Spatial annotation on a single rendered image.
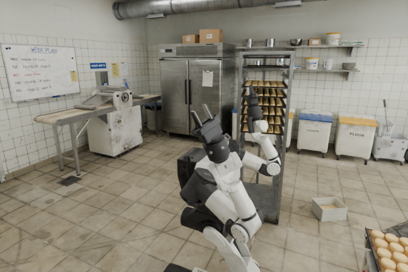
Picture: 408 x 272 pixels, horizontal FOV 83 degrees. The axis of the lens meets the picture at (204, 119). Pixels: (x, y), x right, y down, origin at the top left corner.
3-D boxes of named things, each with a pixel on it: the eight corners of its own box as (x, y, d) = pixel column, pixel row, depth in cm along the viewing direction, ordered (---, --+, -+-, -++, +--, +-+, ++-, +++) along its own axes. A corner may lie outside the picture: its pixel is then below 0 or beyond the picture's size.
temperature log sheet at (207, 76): (212, 86, 449) (212, 70, 442) (212, 87, 447) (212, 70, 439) (202, 85, 458) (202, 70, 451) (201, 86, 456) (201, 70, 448)
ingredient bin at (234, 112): (229, 145, 487) (231, 109, 468) (237, 136, 544) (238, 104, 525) (255, 148, 467) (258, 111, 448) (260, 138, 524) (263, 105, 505)
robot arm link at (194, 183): (198, 212, 100) (178, 190, 106) (207, 207, 108) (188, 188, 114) (214, 190, 98) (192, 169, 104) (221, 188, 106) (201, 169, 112)
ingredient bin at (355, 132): (333, 161, 411) (339, 119, 392) (333, 149, 466) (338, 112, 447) (370, 167, 387) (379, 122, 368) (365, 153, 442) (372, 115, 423)
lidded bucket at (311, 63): (318, 69, 444) (319, 57, 439) (318, 69, 423) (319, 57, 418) (303, 68, 455) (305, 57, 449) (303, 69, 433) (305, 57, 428)
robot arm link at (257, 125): (266, 111, 139) (271, 130, 138) (255, 115, 149) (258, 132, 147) (252, 113, 134) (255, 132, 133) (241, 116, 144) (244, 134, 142)
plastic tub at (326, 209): (334, 208, 280) (336, 197, 276) (346, 220, 259) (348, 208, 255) (310, 209, 278) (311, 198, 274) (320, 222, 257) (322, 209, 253)
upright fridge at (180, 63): (232, 135, 550) (235, 44, 498) (218, 148, 470) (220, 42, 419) (181, 128, 606) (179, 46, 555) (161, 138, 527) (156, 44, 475)
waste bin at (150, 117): (170, 126, 620) (169, 102, 603) (159, 132, 573) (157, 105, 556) (154, 124, 642) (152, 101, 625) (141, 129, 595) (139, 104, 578)
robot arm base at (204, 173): (193, 211, 101) (175, 193, 106) (204, 204, 113) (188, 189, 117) (212, 184, 99) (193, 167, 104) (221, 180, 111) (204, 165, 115)
